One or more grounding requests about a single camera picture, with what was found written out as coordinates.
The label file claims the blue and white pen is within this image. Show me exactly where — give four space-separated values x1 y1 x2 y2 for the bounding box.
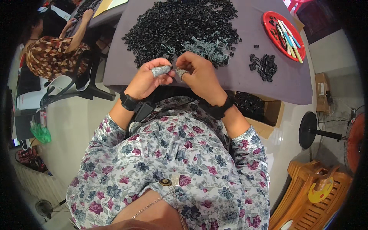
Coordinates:
279 20 301 49

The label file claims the purple table cloth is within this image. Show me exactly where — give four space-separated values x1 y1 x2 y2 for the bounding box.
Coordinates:
103 0 313 106

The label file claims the black wrist band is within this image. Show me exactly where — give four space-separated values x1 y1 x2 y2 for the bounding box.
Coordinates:
120 90 156 123
211 96 235 120

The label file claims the person's right hand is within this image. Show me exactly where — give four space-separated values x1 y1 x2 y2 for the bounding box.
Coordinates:
175 52 228 106

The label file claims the person's left hand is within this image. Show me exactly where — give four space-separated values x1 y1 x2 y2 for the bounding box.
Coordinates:
126 58 176 101

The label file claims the neighbouring table with parts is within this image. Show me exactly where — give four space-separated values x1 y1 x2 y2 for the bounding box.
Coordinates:
67 0 130 30

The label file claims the yellow round toy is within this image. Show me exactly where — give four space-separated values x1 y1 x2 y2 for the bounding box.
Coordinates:
308 177 335 204

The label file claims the red round tray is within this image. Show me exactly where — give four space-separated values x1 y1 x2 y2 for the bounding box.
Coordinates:
262 11 306 62

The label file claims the wooden slatted chair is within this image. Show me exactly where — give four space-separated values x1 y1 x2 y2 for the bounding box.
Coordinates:
269 159 354 230

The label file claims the cardboard box of black parts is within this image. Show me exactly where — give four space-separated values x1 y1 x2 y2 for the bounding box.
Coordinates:
232 91 285 140

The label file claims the heap of grey plastic parts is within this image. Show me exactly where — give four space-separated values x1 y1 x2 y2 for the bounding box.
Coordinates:
162 37 230 63

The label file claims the green plastic bag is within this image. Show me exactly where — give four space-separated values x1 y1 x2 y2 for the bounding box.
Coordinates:
30 122 52 144

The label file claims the black plastic chair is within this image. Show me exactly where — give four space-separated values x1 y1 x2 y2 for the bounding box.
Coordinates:
40 49 116 109

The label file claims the small brown cardboard box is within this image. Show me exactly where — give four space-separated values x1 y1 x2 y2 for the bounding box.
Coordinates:
315 72 331 113

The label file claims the small pile of black parts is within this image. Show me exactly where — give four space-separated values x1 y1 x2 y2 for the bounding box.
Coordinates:
249 53 278 83

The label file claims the pink plastic stool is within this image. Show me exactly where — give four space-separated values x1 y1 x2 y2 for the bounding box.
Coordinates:
283 0 314 14

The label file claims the large heap of black parts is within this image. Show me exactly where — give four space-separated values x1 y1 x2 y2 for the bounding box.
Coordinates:
122 0 242 69

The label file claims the black and orange standing fan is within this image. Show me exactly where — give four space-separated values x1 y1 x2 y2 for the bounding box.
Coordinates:
298 105 366 175

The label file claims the yellow and white pen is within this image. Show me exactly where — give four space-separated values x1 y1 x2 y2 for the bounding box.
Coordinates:
287 37 303 64

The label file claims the red basket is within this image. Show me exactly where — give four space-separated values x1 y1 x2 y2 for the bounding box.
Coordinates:
15 147 49 174

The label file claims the person's body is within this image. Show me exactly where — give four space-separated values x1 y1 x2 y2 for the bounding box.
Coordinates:
66 96 271 230

